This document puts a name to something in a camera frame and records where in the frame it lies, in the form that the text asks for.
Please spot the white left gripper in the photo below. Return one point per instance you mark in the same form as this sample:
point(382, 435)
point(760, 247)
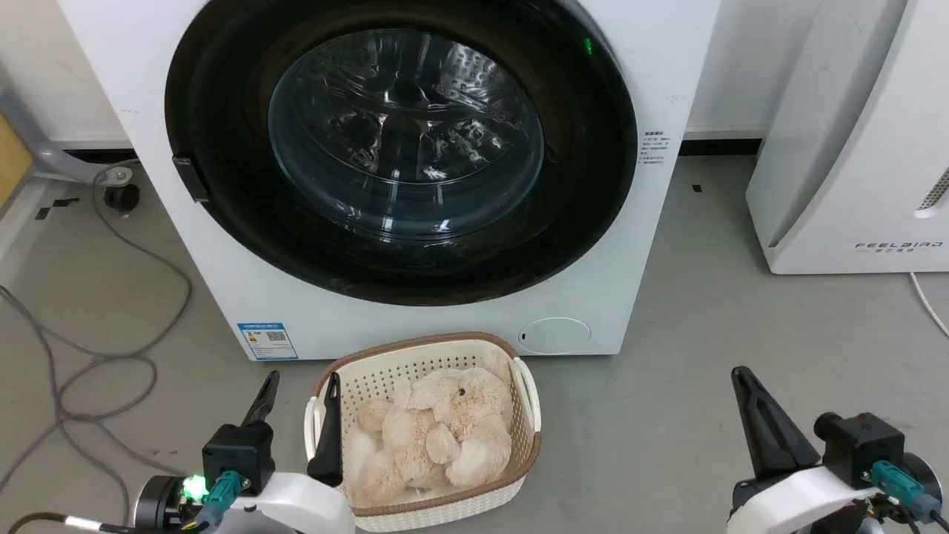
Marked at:
point(304, 508)

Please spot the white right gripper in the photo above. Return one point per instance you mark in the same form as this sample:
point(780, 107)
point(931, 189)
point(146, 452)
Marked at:
point(789, 504)

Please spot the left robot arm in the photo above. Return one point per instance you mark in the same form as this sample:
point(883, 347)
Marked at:
point(159, 503)

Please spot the black round washing machine door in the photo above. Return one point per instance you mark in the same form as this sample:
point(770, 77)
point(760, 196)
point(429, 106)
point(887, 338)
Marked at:
point(400, 148)

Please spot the white washing machine body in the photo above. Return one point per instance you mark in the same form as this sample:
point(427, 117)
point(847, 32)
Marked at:
point(667, 89)

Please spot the blue energy label sticker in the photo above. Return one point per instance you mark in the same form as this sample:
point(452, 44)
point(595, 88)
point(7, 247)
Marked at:
point(268, 340)

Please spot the cream laundry basket brown rim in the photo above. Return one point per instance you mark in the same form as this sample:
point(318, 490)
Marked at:
point(371, 378)

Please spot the beige plush toy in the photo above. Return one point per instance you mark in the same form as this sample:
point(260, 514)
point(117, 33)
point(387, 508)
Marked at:
point(437, 434)

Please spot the round white filter cover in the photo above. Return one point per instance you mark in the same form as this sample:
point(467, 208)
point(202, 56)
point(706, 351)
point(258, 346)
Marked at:
point(554, 335)

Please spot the black caster wheel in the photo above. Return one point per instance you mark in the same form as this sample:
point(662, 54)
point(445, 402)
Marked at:
point(121, 196)

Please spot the white air purifier appliance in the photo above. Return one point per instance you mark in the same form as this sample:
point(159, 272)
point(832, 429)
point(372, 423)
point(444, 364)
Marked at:
point(867, 148)

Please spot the small text sticker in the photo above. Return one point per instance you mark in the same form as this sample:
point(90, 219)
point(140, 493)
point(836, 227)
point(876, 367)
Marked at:
point(656, 148)

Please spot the black floor tape strip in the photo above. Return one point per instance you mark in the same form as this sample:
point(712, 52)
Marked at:
point(55, 207)

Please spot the grey furniture leg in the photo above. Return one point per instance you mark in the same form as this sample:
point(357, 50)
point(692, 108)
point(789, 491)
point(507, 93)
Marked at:
point(52, 144)

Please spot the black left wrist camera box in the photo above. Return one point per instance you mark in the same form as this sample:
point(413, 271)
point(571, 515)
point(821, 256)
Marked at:
point(239, 454)

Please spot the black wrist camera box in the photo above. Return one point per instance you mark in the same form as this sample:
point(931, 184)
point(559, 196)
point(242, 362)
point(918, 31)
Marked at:
point(860, 445)
point(239, 454)

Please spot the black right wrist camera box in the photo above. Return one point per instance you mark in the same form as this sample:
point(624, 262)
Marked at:
point(860, 445)

